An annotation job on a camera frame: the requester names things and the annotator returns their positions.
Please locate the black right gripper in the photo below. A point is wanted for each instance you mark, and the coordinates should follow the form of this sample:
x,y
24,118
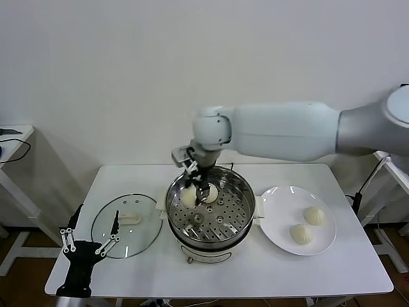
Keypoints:
x,y
201,177

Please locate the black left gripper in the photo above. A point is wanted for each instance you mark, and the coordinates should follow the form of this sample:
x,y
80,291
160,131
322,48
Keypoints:
x,y
80,265

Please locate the white steamed baozi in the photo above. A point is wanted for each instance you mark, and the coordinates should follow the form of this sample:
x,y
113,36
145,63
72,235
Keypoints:
x,y
301,235
188,197
212,193
314,216

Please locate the round glass pot lid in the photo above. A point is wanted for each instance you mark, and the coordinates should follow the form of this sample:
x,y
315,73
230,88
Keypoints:
x,y
140,236

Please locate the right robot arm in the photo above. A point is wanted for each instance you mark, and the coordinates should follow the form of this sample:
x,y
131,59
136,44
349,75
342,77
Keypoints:
x,y
287,131

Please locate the stainless steel steamer basket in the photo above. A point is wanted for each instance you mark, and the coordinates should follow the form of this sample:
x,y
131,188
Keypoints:
x,y
230,192

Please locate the white oval plate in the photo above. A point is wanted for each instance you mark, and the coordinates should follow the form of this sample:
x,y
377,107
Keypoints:
x,y
281,204

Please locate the flat black tool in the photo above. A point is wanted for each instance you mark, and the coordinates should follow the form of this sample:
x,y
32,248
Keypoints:
x,y
11,131

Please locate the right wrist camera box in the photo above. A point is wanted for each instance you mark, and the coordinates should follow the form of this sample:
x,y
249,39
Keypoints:
x,y
182,156

